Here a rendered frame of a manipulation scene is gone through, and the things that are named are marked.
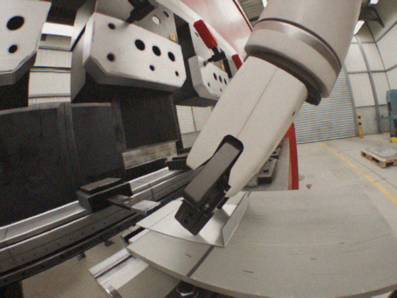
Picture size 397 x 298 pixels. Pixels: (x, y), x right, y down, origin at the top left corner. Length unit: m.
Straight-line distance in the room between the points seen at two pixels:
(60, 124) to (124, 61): 0.55
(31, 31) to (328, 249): 0.29
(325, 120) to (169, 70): 7.68
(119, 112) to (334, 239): 0.25
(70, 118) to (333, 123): 7.98
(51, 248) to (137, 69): 0.40
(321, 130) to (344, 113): 1.41
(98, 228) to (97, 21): 0.42
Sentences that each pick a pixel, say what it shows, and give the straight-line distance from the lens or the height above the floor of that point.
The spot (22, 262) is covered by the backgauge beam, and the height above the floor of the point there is 0.93.
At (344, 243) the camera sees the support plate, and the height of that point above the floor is 1.00.
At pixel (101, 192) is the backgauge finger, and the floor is 1.02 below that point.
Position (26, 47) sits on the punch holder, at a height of 1.20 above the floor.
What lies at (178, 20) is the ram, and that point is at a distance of 0.36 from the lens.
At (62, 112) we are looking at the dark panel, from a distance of 0.72.
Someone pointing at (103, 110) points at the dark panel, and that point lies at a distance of 0.78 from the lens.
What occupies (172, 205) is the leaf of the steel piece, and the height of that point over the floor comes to 1.00.
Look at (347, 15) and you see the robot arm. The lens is 0.15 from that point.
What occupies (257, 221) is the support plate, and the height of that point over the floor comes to 1.00.
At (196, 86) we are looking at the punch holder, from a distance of 0.30.
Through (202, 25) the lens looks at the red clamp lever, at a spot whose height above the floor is 1.30.
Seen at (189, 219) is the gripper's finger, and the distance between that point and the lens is 0.16.
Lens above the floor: 1.10
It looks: 5 degrees down
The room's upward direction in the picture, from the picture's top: 10 degrees counter-clockwise
